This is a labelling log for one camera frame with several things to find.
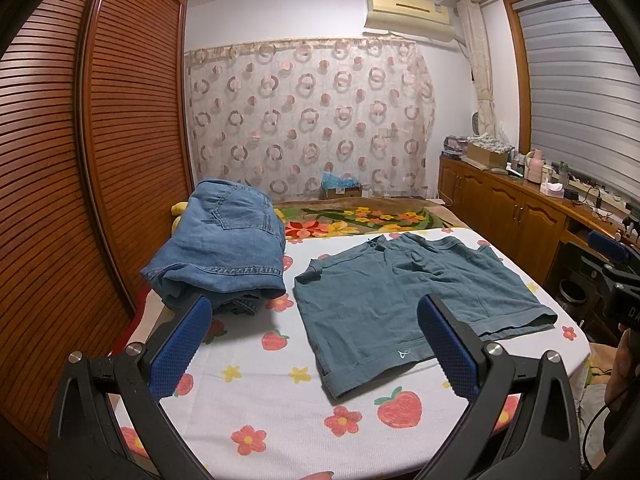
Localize teal green shorts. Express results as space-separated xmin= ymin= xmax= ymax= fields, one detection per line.
xmin=293 ymin=233 xmax=558 ymax=398

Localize person's right hand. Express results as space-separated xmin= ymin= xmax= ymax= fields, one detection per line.
xmin=604 ymin=325 xmax=634 ymax=412

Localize white strawberry flower bedsheet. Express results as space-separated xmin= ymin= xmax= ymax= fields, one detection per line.
xmin=113 ymin=225 xmax=592 ymax=480

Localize pink tissue box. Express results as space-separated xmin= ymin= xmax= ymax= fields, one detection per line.
xmin=539 ymin=182 xmax=564 ymax=198

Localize brown wooden sideboard cabinet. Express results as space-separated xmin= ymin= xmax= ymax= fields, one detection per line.
xmin=438 ymin=157 xmax=618 ymax=287

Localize pink kettle jug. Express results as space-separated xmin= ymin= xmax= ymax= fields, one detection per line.
xmin=525 ymin=148 xmax=544 ymax=184

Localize folded blue denim pants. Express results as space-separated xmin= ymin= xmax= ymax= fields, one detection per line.
xmin=141 ymin=179 xmax=285 ymax=315

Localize yellow pikachu plush toy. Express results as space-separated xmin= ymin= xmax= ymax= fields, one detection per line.
xmin=170 ymin=202 xmax=188 ymax=233

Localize cardboard box on cabinet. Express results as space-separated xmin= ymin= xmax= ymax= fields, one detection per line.
xmin=466 ymin=144 xmax=508 ymax=169

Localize grey window blind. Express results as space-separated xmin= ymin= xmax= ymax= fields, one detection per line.
xmin=514 ymin=0 xmax=639 ymax=200

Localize cardboard box with blue item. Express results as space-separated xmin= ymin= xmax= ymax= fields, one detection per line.
xmin=320 ymin=172 xmax=362 ymax=200

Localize brown louvered wardrobe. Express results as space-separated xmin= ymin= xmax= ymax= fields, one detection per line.
xmin=1 ymin=0 xmax=193 ymax=451

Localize circle patterned curtain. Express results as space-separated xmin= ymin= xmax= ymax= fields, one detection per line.
xmin=184 ymin=38 xmax=435 ymax=202

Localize beige tied side curtain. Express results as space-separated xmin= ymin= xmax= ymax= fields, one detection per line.
xmin=457 ymin=0 xmax=496 ymax=136

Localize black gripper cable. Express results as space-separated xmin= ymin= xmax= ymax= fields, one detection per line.
xmin=581 ymin=389 xmax=626 ymax=470

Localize white wall air conditioner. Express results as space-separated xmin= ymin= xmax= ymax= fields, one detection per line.
xmin=364 ymin=0 xmax=456 ymax=42

